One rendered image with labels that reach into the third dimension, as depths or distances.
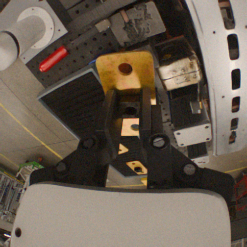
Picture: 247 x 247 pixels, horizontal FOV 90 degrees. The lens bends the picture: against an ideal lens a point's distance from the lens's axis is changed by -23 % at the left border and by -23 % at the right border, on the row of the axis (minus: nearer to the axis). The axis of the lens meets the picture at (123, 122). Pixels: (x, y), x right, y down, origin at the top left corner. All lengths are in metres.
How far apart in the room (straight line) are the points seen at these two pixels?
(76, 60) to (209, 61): 0.59
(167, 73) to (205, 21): 0.16
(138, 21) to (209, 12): 0.17
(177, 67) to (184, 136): 0.18
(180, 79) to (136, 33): 0.13
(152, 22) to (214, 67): 0.22
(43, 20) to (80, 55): 0.26
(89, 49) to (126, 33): 0.47
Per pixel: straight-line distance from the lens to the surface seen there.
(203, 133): 0.42
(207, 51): 0.41
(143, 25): 0.28
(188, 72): 0.32
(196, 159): 0.65
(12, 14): 0.76
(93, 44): 0.73
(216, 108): 0.53
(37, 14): 0.67
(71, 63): 0.81
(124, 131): 0.15
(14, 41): 0.52
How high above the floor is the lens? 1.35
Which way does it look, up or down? 40 degrees down
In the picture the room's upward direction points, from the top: 171 degrees counter-clockwise
